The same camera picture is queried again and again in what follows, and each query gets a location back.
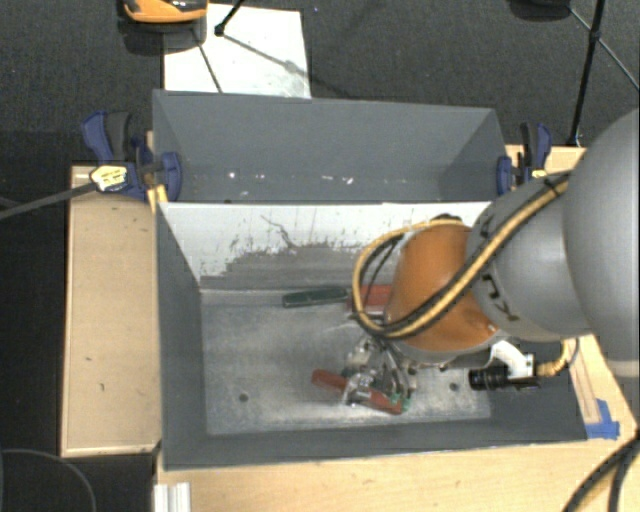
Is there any grey metal bin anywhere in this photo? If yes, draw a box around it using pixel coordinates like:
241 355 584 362
151 88 589 472

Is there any black cylinder on white bracket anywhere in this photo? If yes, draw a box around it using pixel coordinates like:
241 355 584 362
468 339 542 393

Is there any pale wood flat board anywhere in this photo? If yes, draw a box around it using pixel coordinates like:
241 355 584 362
59 162 164 459

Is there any dark green flat block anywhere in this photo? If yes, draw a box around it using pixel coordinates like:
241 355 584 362
281 285 352 309

